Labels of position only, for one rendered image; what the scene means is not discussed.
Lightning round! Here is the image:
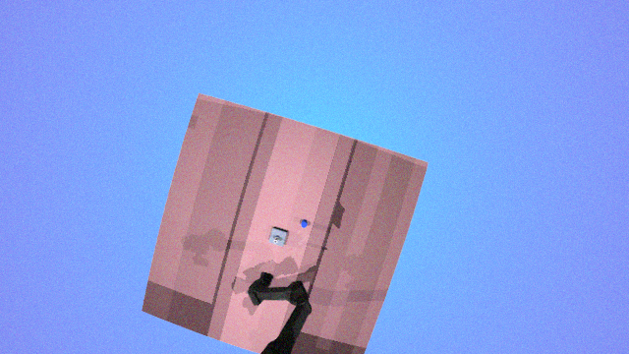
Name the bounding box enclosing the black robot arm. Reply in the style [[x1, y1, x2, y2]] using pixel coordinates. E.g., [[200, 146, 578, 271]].
[[247, 272, 312, 354]]

